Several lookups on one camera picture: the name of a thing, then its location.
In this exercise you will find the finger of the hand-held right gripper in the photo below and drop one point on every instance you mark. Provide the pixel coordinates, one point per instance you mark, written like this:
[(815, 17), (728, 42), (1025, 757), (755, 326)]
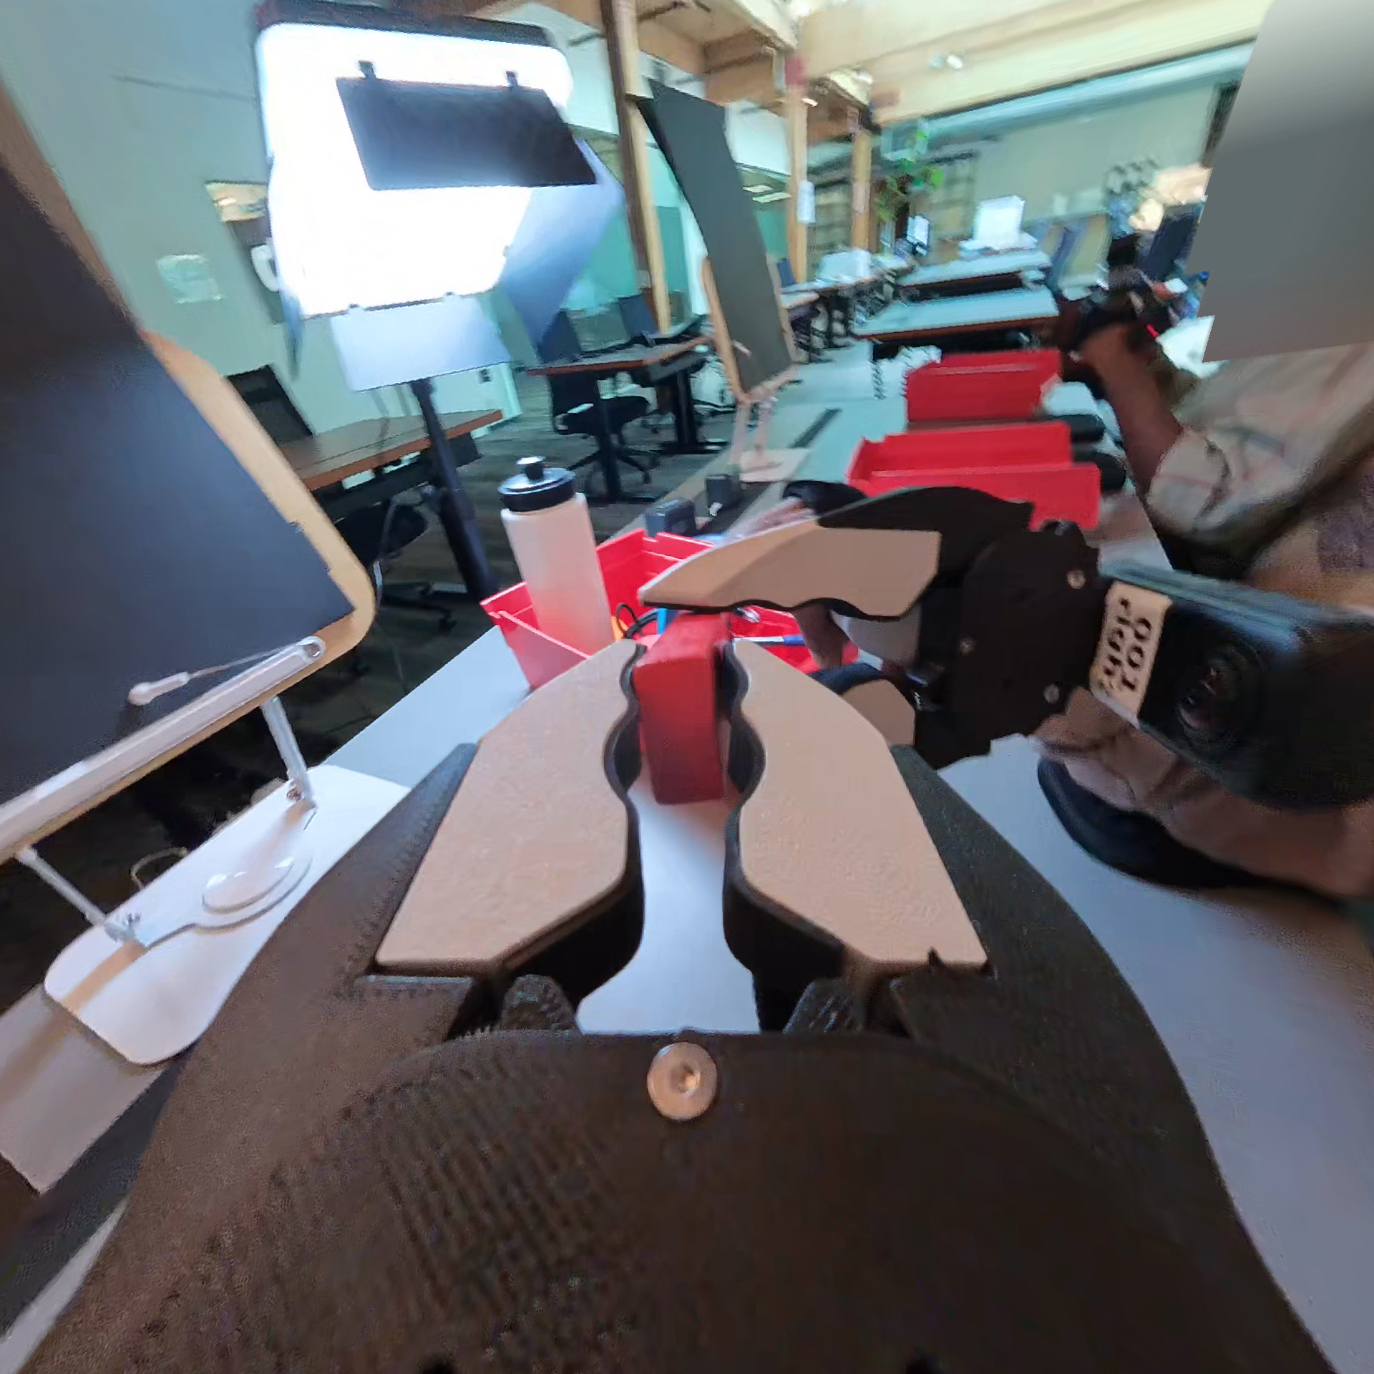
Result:
[(817, 564), (887, 715)]

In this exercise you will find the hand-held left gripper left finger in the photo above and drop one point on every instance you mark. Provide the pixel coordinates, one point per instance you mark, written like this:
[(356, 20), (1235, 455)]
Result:
[(516, 850)]

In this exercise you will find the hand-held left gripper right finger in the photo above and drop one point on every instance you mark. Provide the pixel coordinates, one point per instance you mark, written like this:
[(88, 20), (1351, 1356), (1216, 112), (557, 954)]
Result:
[(849, 850)]

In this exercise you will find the red block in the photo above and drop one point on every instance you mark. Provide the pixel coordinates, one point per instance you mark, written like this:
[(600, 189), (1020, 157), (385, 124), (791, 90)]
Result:
[(682, 710)]

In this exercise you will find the blue pen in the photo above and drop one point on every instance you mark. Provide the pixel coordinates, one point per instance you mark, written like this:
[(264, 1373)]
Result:
[(774, 641)]

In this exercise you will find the white board stand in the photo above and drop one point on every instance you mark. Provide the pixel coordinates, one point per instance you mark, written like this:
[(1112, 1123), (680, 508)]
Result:
[(769, 457), (161, 967)]

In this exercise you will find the small black box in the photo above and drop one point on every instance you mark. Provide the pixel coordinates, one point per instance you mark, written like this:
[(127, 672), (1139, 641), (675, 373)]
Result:
[(721, 493), (671, 518)]

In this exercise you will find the dark rounded pad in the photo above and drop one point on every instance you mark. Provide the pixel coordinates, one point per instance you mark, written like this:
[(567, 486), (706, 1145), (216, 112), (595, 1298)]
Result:
[(1137, 827)]

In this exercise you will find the white bottle black cap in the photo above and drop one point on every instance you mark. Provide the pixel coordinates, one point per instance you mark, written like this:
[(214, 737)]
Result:
[(559, 570)]

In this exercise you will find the black office chair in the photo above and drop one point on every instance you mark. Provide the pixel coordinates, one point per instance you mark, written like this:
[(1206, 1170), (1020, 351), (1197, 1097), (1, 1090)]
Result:
[(596, 409), (376, 537)]

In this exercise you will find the wooden top desk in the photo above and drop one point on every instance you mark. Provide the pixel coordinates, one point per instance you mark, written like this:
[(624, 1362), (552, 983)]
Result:
[(386, 436), (624, 361)]

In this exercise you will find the black light stand pole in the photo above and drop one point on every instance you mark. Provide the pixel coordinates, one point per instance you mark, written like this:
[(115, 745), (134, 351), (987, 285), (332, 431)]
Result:
[(451, 484)]

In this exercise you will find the studio light panel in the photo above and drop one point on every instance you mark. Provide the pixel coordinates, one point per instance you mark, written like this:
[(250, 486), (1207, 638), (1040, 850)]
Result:
[(409, 216)]

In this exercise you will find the black board wooden frame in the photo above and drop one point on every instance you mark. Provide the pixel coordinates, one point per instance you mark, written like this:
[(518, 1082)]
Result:
[(730, 237), (141, 484)]

